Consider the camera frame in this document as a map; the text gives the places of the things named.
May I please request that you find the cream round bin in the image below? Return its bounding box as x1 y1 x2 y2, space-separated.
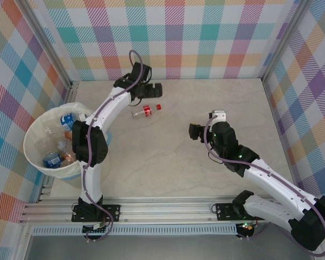
23 101 114 188

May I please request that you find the red label cola bottle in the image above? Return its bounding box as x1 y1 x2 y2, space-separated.
131 103 163 120

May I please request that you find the blue label white cap bottle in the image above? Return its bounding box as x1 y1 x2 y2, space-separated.
60 113 88 131

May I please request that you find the aluminium frame post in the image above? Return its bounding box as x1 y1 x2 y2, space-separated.
20 0 79 90
259 0 311 85

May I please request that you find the white slotted cable duct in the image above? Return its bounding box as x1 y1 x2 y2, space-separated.
32 226 238 236

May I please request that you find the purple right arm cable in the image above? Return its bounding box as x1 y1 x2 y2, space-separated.
204 115 325 257

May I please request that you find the bluish clear water bottle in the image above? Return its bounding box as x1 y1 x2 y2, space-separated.
55 139 74 154

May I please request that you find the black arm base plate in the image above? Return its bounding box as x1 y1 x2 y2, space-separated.
215 202 266 222
71 204 122 223

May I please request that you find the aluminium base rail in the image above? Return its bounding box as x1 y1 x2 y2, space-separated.
20 197 277 224

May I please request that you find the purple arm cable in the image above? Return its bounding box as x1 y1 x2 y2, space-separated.
204 115 325 257
82 50 146 243

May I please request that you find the blue label clear bottle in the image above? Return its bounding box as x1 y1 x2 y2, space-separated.
42 152 63 169

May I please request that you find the small controller circuit board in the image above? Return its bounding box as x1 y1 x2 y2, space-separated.
82 223 108 234
238 222 257 232

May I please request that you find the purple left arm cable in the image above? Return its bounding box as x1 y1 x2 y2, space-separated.
82 50 146 243

